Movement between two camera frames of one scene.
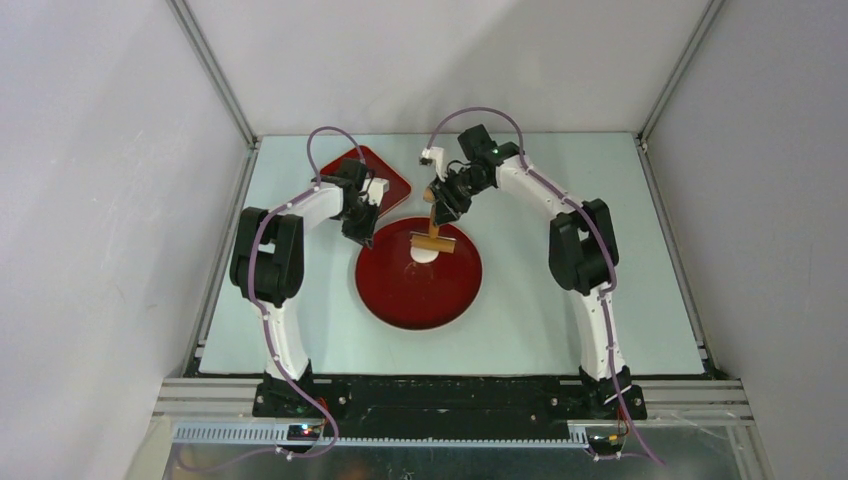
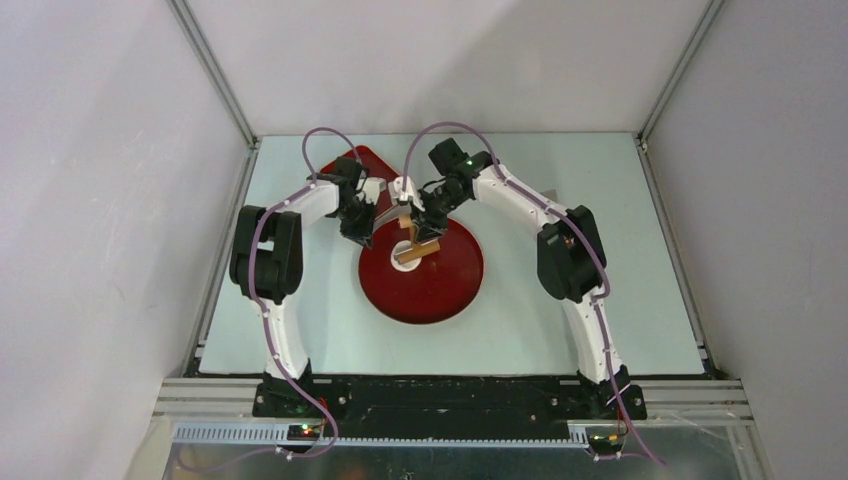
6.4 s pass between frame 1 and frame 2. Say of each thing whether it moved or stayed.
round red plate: stayed
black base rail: stayed
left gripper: stayed
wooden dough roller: moved
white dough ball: moved
